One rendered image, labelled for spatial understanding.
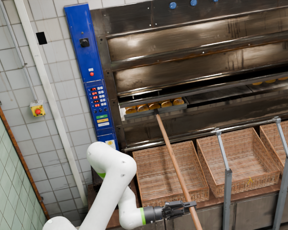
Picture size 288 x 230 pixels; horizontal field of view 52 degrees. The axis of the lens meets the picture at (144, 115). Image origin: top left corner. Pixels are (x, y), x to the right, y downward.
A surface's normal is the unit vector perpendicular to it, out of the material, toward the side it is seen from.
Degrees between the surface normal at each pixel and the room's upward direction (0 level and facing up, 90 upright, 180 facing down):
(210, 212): 90
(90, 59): 90
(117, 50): 70
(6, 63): 90
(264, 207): 91
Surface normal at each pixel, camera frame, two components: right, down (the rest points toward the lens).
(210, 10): 0.17, 0.52
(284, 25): 0.12, 0.20
